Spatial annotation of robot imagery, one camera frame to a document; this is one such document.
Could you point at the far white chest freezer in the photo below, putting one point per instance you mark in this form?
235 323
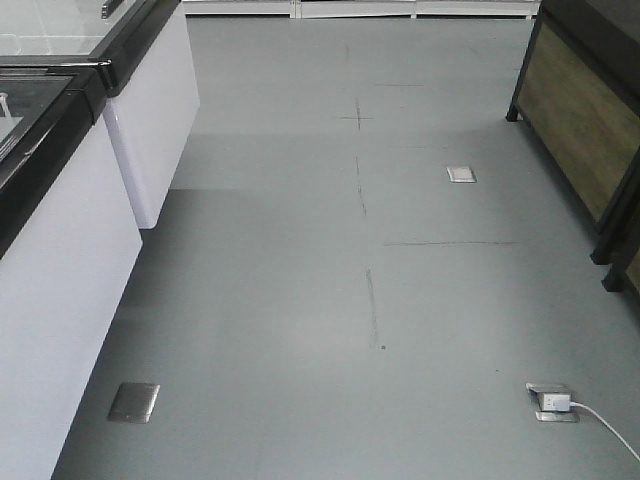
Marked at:
141 52

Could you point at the white chest freezer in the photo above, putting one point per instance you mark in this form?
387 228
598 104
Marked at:
69 241
141 52

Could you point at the white base shelf row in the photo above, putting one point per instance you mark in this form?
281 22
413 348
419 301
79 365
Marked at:
376 8

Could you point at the closed steel floor plate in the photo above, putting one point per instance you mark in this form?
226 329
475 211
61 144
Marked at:
134 402

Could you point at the white power adapter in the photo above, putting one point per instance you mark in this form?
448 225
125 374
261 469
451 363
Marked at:
554 402

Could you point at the wooden black-framed display stand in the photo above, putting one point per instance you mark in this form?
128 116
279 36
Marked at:
578 90

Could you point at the open floor socket box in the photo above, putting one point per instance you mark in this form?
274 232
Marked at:
534 388

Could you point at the near white chest freezer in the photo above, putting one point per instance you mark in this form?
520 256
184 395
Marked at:
69 241

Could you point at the far steel floor plate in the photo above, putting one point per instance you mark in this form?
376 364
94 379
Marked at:
461 174

